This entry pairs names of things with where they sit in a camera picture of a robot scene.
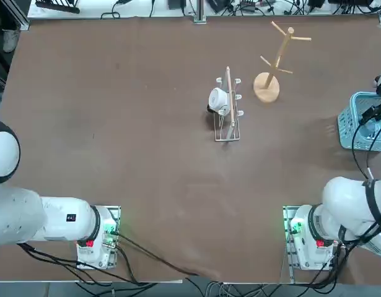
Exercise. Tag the person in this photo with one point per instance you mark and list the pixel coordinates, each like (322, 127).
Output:
(10, 40)

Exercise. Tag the black plug adapter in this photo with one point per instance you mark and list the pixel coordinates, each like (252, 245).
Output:
(176, 3)

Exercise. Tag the black power adapter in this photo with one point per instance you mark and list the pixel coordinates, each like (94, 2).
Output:
(219, 4)

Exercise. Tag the white cup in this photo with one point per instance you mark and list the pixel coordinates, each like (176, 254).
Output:
(216, 97)

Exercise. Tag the light blue plastic basket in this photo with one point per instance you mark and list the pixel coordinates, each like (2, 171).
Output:
(345, 123)

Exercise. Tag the wooden cup rack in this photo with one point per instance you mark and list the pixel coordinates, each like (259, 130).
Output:
(266, 89)

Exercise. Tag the aluminium profile bar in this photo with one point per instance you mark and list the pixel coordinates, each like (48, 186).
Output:
(21, 20)

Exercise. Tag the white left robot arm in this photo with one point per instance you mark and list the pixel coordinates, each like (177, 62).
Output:
(54, 222)

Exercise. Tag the black orange device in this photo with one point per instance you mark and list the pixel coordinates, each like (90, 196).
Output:
(250, 3)

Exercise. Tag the long black power strip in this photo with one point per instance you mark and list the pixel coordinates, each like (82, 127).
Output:
(351, 2)

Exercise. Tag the aluminium profile post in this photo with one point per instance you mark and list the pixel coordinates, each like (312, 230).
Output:
(200, 15)

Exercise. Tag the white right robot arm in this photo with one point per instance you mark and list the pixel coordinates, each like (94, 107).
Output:
(342, 198)

